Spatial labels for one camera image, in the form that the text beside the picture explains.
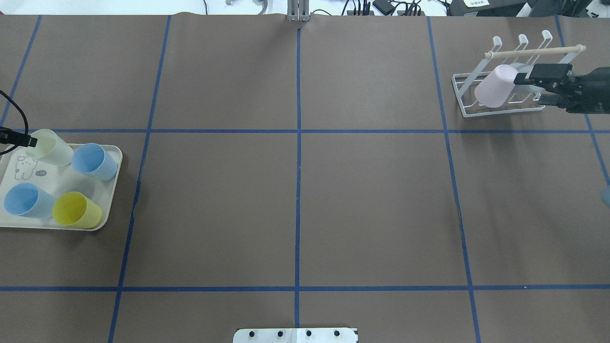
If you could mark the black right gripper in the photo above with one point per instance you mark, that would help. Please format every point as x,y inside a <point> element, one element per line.
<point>594,91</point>

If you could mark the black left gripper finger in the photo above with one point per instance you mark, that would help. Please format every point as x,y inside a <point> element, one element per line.
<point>11,137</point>

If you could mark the pale green cup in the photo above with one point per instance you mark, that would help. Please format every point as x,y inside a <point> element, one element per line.
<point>50,148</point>

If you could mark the pink plastic cup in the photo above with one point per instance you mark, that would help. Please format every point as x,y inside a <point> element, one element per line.
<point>495,88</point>

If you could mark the light blue cup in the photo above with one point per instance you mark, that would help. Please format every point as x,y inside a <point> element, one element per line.
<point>94,161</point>
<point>28,200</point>

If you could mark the yellow plastic cup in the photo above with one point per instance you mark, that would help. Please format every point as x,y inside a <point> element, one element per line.
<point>75,210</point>

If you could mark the cream plastic tray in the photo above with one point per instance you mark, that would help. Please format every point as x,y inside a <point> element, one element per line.
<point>56,181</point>

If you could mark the white wire cup rack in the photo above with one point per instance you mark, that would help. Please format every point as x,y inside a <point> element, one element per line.
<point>465,83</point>

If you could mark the aluminium frame post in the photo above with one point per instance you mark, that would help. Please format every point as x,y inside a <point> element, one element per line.
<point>298,10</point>

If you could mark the white camera mast base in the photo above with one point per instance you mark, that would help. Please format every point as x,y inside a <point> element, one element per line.
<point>297,335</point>

